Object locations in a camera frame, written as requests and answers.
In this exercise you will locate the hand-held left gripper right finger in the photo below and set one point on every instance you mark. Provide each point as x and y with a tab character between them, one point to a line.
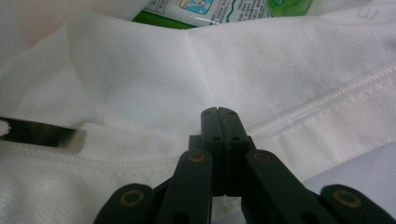
233	137

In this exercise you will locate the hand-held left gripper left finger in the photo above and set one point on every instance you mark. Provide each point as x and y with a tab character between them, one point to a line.
211	137

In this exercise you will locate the white patterned tote bag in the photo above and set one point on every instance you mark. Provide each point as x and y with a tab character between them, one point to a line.
155	77

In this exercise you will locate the white green printed packet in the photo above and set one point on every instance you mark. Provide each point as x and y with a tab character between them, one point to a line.
199	12

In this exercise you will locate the bright green packet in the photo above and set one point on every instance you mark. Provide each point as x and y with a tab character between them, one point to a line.
289	6

